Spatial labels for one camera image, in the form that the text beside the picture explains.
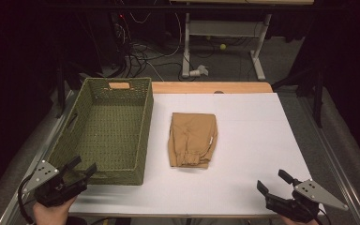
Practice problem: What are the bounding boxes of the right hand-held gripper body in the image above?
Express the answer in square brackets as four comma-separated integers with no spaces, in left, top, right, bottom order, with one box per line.
[264,178,350,224]

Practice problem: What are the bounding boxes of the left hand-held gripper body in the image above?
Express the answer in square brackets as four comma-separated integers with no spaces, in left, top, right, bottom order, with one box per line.
[21,159,88,208]

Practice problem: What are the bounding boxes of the green woven basket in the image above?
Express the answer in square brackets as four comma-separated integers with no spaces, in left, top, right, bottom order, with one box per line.
[46,77,155,187]

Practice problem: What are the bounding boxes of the tan pants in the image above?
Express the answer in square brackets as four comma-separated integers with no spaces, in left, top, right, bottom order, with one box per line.
[167,112,218,170]

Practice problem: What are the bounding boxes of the person's right hand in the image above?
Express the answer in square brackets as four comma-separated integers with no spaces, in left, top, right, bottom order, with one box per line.
[279,215,322,225]

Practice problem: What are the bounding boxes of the person's left hand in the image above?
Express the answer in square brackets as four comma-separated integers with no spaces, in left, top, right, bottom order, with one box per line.
[32,196,78,225]

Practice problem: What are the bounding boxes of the white board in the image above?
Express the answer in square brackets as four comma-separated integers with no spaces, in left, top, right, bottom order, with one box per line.
[68,92,326,218]

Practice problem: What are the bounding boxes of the black stand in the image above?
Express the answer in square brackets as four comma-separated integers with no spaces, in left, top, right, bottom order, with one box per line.
[271,65,325,129]
[55,57,87,120]

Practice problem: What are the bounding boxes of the wooden table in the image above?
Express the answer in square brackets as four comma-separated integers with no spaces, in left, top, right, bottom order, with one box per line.
[151,81,275,95]

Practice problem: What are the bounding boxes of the grey metal rail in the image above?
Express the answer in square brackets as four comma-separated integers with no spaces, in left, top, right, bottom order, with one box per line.
[294,93,360,225]
[0,89,77,225]

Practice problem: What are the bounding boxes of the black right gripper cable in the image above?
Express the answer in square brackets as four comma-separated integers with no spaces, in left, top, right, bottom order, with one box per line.
[318,208,333,225]

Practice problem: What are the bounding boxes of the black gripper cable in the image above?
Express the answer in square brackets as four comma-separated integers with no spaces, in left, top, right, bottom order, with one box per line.
[318,208,333,225]
[17,174,36,225]

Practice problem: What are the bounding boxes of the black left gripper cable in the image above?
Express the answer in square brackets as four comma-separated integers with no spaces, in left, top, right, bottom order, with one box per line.
[17,174,36,225]

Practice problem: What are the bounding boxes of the tangle of black white cables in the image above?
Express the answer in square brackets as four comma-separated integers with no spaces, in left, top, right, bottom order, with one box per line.
[112,0,198,83]

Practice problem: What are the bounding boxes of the white table frame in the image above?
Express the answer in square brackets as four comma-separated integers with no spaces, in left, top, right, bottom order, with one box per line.
[170,0,315,82]

